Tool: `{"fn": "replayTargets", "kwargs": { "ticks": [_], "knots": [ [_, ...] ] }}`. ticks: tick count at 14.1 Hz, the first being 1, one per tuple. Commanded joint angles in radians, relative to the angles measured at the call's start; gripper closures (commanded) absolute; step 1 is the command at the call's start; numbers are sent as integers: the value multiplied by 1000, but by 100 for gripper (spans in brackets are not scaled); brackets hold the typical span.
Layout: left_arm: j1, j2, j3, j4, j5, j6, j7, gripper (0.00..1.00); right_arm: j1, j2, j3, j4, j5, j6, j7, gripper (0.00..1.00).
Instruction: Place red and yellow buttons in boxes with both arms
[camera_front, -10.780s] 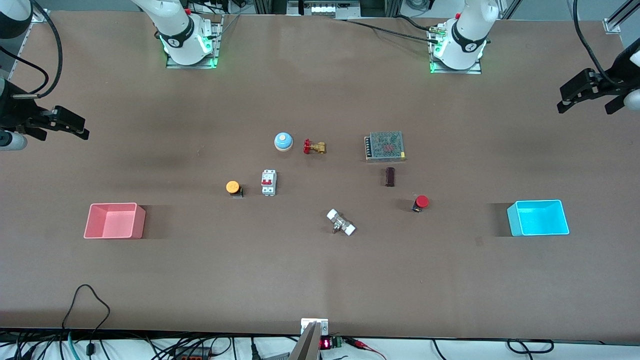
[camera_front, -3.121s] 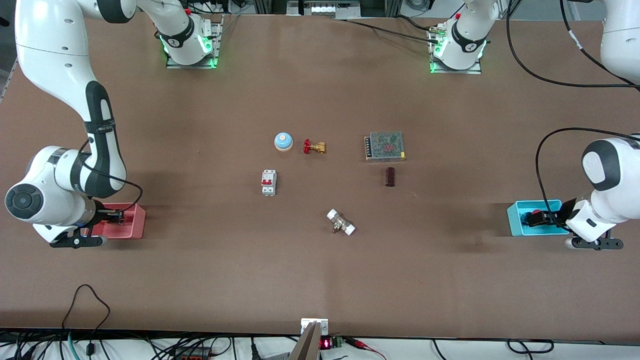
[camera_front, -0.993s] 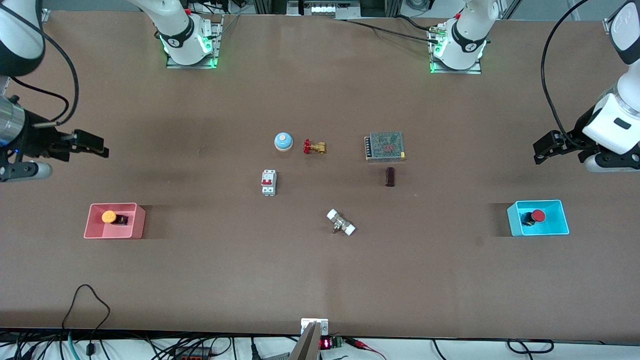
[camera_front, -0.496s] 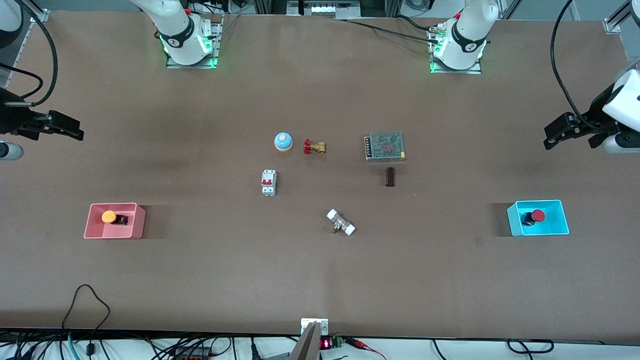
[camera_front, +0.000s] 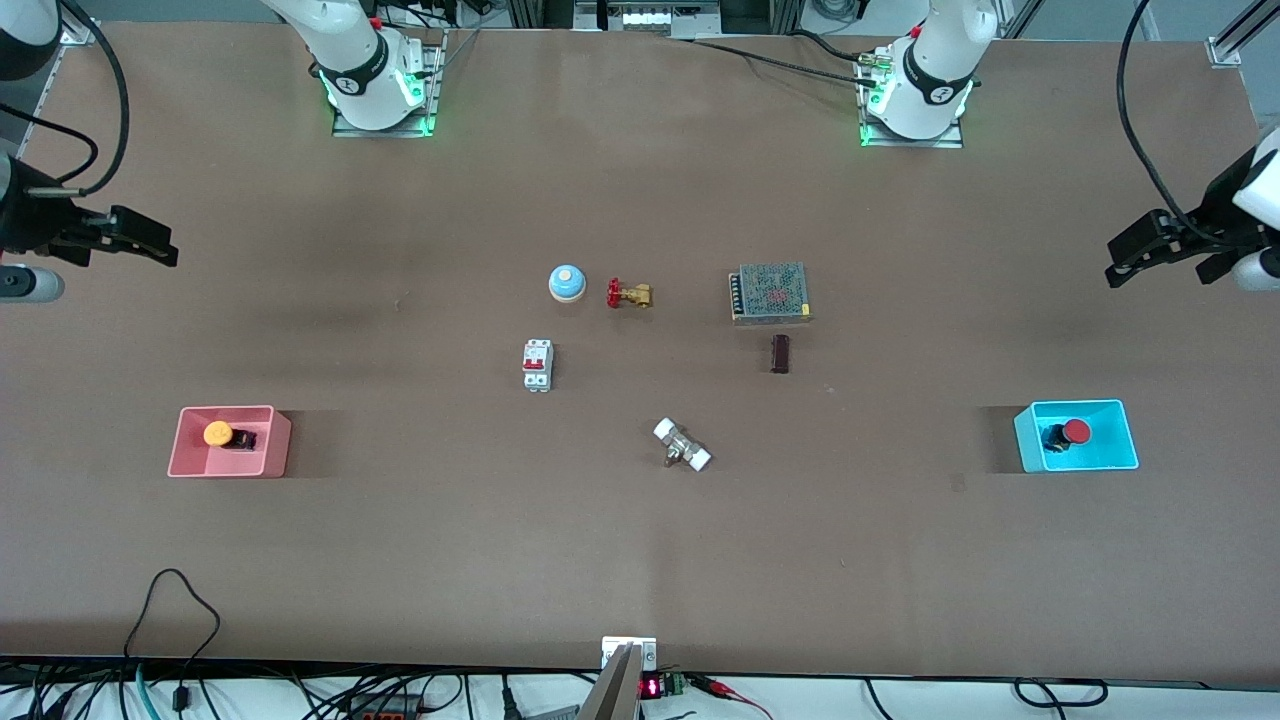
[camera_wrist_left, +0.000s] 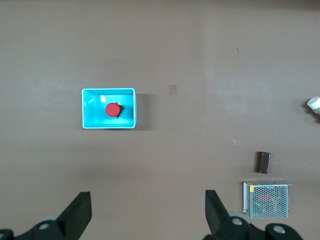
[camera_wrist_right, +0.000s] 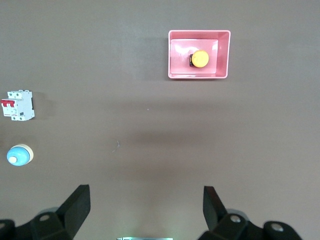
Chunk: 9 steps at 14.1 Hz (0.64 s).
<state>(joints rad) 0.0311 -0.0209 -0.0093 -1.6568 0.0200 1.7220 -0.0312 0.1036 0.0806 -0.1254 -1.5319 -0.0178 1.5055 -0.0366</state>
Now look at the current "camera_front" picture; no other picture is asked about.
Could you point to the yellow push button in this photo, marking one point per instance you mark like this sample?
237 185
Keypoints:
217 434

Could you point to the red LED display module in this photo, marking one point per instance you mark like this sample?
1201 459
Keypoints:
652 687

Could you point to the metal fitting white caps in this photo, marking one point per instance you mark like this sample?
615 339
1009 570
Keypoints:
682 446

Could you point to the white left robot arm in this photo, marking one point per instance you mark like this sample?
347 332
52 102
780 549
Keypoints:
935 70

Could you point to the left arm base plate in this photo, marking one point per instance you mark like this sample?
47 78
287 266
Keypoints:
910 143

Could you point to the aluminium rail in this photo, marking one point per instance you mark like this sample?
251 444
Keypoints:
1225 50

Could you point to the pink plastic box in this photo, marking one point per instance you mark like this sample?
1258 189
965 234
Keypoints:
190 445

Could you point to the blue round bell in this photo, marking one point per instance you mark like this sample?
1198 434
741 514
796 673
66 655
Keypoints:
567 283

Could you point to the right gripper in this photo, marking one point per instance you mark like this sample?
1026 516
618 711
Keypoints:
28 226

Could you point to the white circuit breaker red switch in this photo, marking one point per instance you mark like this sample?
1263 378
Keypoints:
537 365

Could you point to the black orange power strip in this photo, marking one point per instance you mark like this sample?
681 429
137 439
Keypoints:
385 708

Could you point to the red push button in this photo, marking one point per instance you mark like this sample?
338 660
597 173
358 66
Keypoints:
1076 432

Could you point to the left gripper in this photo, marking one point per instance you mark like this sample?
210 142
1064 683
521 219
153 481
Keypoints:
1217 210

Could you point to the silver camera bracket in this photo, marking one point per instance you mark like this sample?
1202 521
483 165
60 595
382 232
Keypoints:
612 648

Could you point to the cyan plastic box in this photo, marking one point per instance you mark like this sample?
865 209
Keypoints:
1110 445

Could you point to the metal mesh power supply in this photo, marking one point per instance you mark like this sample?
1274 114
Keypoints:
772 292

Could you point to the aluminium corner bracket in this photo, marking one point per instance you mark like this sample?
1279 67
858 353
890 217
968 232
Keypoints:
82 32

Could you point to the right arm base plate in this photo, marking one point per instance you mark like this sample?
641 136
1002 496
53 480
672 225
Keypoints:
432 70

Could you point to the red clip lead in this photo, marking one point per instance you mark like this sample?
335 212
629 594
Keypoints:
720 688

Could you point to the dark brown block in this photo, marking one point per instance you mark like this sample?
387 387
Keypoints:
780 354

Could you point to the metal background frame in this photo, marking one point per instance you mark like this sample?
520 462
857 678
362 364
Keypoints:
650 18

